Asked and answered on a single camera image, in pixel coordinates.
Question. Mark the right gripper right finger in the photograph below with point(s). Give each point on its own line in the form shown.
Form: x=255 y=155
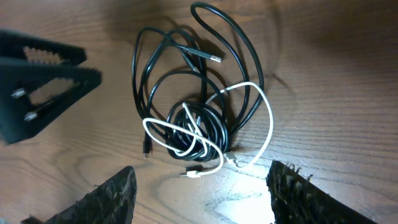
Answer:
x=294 y=199

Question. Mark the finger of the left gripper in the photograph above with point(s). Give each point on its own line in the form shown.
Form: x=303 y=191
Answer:
x=33 y=95
x=21 y=46

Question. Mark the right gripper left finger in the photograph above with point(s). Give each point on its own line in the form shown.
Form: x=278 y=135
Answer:
x=112 y=202

